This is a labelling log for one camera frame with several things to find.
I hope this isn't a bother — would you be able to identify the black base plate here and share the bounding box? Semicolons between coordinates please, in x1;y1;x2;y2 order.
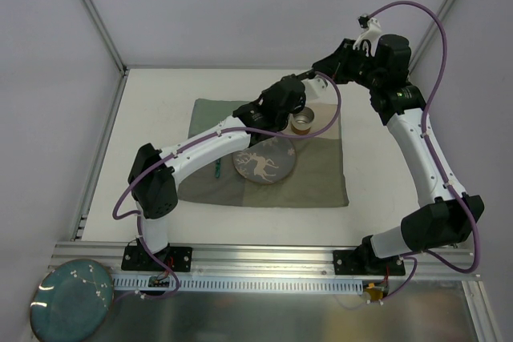
121;243;193;272
333;250;406;276

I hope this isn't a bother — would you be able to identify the metal cup with cork base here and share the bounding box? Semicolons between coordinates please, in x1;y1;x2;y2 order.
290;107;315;135

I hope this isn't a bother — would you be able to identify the white slotted cable duct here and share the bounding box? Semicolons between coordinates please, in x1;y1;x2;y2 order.
112;274;364;296

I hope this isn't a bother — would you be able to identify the green beige cloth placemat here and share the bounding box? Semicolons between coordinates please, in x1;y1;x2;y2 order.
178;122;349;208

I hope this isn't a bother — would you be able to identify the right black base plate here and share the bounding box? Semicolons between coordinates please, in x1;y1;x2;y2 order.
333;250;406;276

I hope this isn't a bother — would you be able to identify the purple cable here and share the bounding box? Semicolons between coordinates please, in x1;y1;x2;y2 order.
111;70;343;299
360;0;485;275

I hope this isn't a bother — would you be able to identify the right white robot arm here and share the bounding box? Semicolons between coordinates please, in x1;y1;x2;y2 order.
313;34;484;275

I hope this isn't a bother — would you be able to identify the grey reindeer plate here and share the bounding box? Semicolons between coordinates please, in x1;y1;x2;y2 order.
232;137;297;184

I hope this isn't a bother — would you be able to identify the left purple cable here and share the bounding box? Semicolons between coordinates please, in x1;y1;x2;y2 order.
111;70;343;299

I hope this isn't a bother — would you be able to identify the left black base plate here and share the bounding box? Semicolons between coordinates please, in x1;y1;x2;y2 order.
121;243;193;272

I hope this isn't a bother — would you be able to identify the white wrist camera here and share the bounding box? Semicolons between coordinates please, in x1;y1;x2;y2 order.
353;14;382;50
301;77;329;103

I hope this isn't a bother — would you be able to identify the teal round stool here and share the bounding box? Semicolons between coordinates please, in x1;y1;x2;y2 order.
30;259;115;341

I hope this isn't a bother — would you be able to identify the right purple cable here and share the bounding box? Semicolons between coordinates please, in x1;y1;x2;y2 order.
360;0;485;275

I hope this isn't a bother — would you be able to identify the aluminium mounting rail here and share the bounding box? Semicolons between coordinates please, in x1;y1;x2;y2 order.
48;241;482;281

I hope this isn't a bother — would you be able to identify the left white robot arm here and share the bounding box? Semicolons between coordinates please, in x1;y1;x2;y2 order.
124;70;325;270

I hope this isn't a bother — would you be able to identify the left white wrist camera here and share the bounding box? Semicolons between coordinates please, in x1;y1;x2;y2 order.
301;77;329;103

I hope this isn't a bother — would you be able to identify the green handled fork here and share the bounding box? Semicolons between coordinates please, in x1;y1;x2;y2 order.
214;159;221;179

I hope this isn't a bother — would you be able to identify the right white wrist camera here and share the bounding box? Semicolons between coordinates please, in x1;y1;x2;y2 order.
353;14;382;50

